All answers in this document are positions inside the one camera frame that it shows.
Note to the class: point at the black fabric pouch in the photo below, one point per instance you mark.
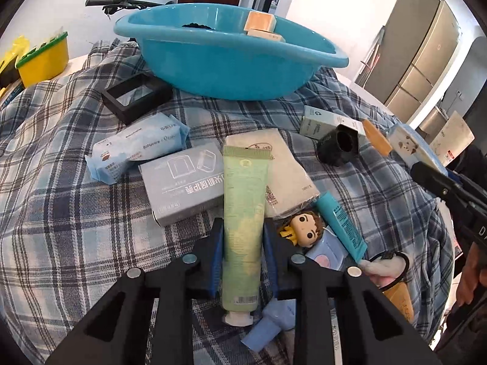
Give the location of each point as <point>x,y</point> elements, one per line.
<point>198,26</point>

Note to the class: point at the yellow container green rim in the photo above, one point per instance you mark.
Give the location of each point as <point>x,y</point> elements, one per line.
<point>42,64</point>

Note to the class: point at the beige tissue packet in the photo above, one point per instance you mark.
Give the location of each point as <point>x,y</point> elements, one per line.
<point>289,167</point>

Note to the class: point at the black cylinder cap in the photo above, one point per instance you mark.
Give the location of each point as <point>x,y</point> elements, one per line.
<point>331,152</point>

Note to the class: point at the pale green tube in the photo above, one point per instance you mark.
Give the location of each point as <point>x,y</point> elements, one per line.
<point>243,216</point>

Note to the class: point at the pale blue tube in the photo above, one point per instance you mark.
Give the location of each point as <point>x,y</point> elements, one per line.
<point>266,327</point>

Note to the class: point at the yellow plastic bag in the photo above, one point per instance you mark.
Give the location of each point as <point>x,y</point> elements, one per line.
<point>15,49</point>

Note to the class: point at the flat white box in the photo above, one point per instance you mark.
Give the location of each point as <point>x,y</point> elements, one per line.
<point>266,35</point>

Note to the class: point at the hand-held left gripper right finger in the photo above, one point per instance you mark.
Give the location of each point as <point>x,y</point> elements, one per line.
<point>271,262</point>

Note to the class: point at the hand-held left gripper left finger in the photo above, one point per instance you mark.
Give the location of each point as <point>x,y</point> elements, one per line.
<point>216,258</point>

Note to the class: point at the brown-haired doll figure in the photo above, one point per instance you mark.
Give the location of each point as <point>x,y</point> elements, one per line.
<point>304,224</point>

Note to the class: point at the beige floral cylinder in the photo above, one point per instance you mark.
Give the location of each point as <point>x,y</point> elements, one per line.
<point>454,137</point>

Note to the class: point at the white pink plush toy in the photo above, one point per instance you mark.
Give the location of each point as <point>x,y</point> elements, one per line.
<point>388,268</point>

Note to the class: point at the person's right hand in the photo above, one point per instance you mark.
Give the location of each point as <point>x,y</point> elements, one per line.
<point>470,277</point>

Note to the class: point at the black frame box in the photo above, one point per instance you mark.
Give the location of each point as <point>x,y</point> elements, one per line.
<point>114,100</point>

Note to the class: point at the teal tube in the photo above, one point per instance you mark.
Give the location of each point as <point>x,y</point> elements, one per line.
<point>342,228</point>

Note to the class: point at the beige cardboard box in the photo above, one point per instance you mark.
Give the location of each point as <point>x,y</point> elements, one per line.
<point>260,21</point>

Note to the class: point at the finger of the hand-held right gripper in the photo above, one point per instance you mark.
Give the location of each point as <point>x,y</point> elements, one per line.
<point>433,178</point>

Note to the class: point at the gold refrigerator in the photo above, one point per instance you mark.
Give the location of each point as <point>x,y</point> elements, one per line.
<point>411,45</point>

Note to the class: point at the blue wet wipes packet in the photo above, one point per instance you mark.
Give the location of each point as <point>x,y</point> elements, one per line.
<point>133,144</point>

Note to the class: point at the grey poles with pink hook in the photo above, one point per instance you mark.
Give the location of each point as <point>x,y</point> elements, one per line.
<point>374,51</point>

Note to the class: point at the blue plastic basin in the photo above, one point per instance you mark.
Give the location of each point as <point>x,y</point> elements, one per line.
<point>228,72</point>

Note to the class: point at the black jacket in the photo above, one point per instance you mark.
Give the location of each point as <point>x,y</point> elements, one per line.
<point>475,159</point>

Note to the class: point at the orange soap box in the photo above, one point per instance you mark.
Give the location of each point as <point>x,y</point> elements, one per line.
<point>376,137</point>

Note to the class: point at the white teal carton box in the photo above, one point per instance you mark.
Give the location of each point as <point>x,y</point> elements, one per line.
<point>315,121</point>

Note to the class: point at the grey cardboard box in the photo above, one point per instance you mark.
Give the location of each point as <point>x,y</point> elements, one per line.
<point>179,186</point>

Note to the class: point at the blue plaid cloth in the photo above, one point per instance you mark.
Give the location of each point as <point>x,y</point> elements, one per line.
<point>57,235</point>

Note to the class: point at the blue tissue box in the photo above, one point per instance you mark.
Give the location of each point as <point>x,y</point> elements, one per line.
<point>411,144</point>

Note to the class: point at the white wall outlet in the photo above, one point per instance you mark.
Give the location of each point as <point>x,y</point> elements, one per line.
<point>458,95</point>

